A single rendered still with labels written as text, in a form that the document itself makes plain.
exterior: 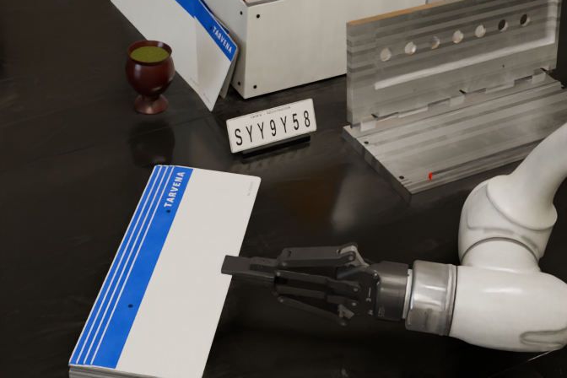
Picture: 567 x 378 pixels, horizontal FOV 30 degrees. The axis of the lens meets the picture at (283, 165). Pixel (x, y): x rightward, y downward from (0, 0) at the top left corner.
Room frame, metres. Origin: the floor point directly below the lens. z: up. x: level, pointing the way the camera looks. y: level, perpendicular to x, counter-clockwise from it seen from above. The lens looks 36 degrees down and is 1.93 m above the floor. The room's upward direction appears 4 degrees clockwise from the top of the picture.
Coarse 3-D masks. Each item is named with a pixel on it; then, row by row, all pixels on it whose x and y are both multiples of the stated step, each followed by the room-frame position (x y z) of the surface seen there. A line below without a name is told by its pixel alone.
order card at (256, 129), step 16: (256, 112) 1.45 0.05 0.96; (272, 112) 1.46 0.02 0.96; (288, 112) 1.47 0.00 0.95; (304, 112) 1.48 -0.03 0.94; (240, 128) 1.42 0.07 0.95; (256, 128) 1.43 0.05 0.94; (272, 128) 1.45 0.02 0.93; (288, 128) 1.46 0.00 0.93; (304, 128) 1.47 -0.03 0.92; (240, 144) 1.41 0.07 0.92; (256, 144) 1.42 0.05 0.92
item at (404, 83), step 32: (448, 0) 1.60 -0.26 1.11; (480, 0) 1.62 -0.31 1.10; (512, 0) 1.67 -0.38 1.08; (544, 0) 1.70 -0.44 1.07; (352, 32) 1.49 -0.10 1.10; (384, 32) 1.53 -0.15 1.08; (416, 32) 1.56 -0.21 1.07; (448, 32) 1.59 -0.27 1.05; (512, 32) 1.66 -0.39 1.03; (544, 32) 1.69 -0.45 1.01; (352, 64) 1.48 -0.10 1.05; (384, 64) 1.52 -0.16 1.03; (416, 64) 1.55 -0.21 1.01; (448, 64) 1.58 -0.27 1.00; (480, 64) 1.60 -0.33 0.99; (512, 64) 1.64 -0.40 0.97; (544, 64) 1.67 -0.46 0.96; (352, 96) 1.47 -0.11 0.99; (384, 96) 1.50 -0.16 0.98; (416, 96) 1.53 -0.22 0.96; (448, 96) 1.56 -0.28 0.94
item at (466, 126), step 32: (480, 96) 1.61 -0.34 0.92; (512, 96) 1.61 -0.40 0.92; (544, 96) 1.62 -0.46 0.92; (352, 128) 1.47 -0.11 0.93; (384, 128) 1.48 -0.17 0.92; (416, 128) 1.49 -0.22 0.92; (448, 128) 1.50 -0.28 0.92; (480, 128) 1.51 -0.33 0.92; (512, 128) 1.51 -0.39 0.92; (544, 128) 1.52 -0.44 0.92; (384, 160) 1.39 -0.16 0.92; (416, 160) 1.40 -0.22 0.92; (448, 160) 1.41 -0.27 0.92; (512, 160) 1.41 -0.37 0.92; (416, 192) 1.31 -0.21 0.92; (448, 192) 1.34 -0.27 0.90
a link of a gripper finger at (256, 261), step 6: (288, 252) 1.02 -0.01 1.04; (252, 258) 1.02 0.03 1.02; (258, 258) 1.02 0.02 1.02; (264, 258) 1.02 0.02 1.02; (252, 264) 1.01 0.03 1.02; (258, 264) 1.01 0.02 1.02; (264, 264) 1.01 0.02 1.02; (270, 264) 1.01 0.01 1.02; (276, 264) 1.01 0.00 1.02; (258, 270) 1.01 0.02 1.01; (264, 270) 1.01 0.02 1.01; (270, 270) 1.01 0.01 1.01
